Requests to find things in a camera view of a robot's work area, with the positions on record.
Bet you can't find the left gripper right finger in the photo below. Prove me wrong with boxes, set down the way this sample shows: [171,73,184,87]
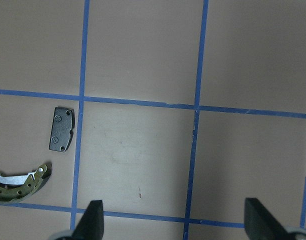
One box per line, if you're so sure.
[244,197,306,240]

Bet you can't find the black brake pad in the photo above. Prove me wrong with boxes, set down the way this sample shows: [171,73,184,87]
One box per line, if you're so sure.
[49,106,75,153]

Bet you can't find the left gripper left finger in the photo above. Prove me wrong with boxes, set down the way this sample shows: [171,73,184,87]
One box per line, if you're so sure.
[49,199,105,240]

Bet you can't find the olive brake shoe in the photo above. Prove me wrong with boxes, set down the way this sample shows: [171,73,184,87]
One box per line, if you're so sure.
[0,164,52,205]

